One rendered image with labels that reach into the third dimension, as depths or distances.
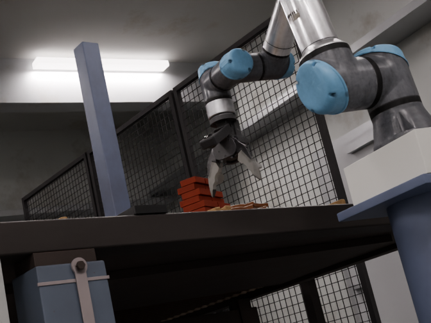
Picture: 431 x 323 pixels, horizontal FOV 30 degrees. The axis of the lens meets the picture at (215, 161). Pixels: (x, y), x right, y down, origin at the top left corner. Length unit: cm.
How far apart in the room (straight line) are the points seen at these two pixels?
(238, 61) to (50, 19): 420
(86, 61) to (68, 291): 287
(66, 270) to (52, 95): 526
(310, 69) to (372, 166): 24
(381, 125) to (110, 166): 242
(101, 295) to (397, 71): 80
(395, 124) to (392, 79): 10
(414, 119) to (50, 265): 81
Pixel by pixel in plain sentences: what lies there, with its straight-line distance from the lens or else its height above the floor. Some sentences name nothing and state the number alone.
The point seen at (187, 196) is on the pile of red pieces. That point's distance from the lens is 291.
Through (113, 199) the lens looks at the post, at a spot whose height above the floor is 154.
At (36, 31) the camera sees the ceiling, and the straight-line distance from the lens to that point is 629.
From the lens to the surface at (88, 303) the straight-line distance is 140.
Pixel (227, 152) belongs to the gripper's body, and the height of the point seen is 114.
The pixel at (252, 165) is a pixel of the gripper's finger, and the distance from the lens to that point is 202.
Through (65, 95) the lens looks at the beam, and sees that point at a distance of 666.
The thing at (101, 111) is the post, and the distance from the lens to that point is 408.
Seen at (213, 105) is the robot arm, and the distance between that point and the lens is 209.
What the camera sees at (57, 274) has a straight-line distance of 139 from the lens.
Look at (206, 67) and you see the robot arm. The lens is 213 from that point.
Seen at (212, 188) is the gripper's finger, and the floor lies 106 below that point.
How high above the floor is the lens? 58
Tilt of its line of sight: 15 degrees up
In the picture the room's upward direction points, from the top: 13 degrees counter-clockwise
